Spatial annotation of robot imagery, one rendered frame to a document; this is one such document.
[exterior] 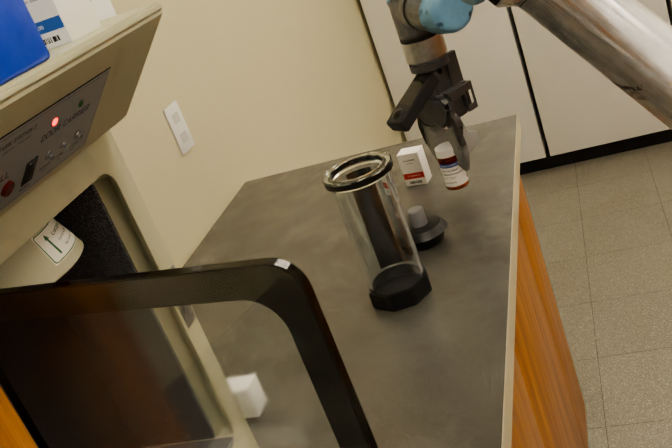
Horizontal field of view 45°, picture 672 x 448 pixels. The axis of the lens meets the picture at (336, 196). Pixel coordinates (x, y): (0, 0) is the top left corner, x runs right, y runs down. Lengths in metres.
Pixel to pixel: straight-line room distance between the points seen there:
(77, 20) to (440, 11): 0.68
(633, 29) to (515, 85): 2.78
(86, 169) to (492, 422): 0.54
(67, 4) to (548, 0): 0.50
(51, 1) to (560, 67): 3.11
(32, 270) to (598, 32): 0.63
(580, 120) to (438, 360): 2.74
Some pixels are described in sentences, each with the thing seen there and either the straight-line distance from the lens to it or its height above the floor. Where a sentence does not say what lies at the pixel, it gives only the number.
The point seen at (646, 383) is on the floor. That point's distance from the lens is 2.49.
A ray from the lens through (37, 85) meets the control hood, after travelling 0.62.
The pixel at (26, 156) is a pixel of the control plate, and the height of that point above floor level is 1.45.
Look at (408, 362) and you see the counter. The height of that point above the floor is 0.94.
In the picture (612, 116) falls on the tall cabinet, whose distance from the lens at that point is 3.77.
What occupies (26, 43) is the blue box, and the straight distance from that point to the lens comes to 0.64.
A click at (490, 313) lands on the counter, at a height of 0.94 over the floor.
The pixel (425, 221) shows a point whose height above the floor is 0.98.
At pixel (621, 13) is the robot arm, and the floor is 1.33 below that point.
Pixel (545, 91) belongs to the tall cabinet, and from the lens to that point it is 3.71.
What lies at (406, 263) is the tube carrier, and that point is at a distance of 1.22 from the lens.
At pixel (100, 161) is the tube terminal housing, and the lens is 0.86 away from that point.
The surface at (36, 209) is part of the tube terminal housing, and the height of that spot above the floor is 1.39.
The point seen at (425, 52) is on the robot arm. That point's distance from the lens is 1.41.
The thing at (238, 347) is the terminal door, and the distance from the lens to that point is 0.49.
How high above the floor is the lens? 1.57
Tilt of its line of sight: 21 degrees down
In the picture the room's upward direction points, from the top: 21 degrees counter-clockwise
